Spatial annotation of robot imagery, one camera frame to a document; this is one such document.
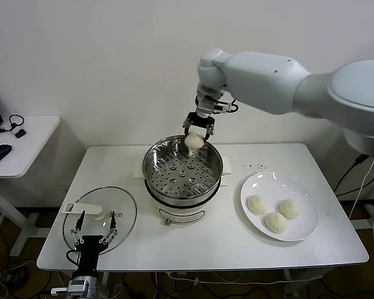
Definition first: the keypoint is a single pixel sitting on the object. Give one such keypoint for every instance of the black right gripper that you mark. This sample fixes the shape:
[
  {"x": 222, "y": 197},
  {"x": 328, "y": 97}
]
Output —
[{"x": 199, "y": 120}]

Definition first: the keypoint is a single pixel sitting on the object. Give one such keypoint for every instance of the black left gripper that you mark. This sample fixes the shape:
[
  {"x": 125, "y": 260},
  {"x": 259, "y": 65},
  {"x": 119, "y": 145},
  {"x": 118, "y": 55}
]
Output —
[{"x": 89, "y": 249}]

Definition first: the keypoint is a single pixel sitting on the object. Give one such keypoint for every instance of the white steamed baozi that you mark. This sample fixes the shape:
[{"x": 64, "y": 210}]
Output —
[
  {"x": 257, "y": 205},
  {"x": 194, "y": 141},
  {"x": 276, "y": 222},
  {"x": 289, "y": 208}
]

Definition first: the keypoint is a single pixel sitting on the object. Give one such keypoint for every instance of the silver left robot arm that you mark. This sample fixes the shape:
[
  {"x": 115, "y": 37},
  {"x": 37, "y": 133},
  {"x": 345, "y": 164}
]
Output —
[{"x": 87, "y": 285}]

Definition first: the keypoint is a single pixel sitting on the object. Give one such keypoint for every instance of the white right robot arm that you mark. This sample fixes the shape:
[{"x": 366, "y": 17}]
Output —
[{"x": 261, "y": 81}]

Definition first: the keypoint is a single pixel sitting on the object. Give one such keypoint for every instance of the stainless steel steamer basket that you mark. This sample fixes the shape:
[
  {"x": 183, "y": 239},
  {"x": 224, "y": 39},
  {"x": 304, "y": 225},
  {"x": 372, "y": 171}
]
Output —
[{"x": 156, "y": 168}]

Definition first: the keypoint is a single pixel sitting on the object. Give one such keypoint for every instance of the white electric cooker base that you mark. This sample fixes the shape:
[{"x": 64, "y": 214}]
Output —
[{"x": 180, "y": 211}]

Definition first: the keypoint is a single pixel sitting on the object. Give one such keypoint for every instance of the white round plate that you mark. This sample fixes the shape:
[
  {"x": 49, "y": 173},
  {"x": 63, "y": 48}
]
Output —
[{"x": 280, "y": 187}]

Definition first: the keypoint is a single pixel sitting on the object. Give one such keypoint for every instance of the white side table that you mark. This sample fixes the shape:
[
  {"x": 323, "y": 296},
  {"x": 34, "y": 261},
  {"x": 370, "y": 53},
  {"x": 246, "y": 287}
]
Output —
[{"x": 34, "y": 146}]

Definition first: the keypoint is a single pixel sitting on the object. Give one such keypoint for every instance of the small black device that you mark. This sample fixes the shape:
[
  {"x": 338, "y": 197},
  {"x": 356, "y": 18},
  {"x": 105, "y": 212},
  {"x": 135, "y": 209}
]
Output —
[{"x": 20, "y": 133}]

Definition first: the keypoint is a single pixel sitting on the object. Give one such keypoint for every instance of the white stand foot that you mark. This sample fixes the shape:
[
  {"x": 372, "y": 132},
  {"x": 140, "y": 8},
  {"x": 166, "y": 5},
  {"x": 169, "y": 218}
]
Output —
[{"x": 363, "y": 223}]

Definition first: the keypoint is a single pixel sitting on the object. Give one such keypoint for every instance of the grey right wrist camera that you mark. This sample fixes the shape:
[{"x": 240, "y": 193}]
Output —
[{"x": 222, "y": 106}]

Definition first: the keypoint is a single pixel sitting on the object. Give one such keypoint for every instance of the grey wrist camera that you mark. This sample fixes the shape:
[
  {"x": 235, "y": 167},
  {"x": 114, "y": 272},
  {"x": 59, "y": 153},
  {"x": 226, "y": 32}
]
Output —
[
  {"x": 59, "y": 291},
  {"x": 222, "y": 106}
]

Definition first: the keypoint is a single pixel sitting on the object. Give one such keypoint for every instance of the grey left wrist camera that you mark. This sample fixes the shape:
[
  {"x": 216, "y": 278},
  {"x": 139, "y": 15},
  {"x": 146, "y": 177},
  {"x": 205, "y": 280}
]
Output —
[{"x": 59, "y": 291}]

